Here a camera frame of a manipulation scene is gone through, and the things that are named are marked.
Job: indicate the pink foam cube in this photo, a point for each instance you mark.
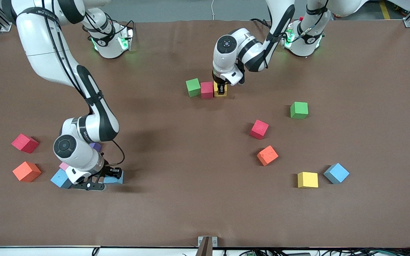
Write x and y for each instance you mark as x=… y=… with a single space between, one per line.
x=63 y=166

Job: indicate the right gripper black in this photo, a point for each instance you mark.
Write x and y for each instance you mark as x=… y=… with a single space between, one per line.
x=109 y=171

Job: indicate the chipped orange foam cube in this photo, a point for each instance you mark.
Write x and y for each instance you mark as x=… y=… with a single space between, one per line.
x=267 y=155

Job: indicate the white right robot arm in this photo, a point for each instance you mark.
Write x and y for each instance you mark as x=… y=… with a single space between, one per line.
x=41 y=46

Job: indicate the dark camera mount pole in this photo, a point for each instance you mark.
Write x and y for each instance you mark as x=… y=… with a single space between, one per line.
x=205 y=249

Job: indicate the brown table mat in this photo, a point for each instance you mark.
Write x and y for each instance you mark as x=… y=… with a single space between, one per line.
x=190 y=195

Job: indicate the blue foam cube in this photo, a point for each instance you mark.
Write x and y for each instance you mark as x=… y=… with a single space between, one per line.
x=336 y=173
x=59 y=177
x=116 y=181

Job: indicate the red foam cube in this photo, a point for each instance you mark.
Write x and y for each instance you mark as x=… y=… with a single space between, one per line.
x=25 y=143
x=207 y=90
x=259 y=129

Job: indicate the yellow foam cube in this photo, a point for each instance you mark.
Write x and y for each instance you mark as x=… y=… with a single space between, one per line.
x=216 y=91
x=307 y=180

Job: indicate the green foam cube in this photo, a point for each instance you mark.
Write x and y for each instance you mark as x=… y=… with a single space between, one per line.
x=193 y=87
x=299 y=110

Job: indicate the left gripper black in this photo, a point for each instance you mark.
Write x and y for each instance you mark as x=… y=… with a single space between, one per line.
x=221 y=86

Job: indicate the purple foam cube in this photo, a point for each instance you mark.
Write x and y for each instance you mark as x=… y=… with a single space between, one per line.
x=96 y=146

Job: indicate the grey metal bracket plate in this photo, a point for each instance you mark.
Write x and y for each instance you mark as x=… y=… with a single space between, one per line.
x=200 y=241

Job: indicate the white table frame edge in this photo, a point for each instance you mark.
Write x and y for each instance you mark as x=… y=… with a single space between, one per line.
x=48 y=251

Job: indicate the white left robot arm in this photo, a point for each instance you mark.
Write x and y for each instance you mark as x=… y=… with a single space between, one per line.
x=253 y=53

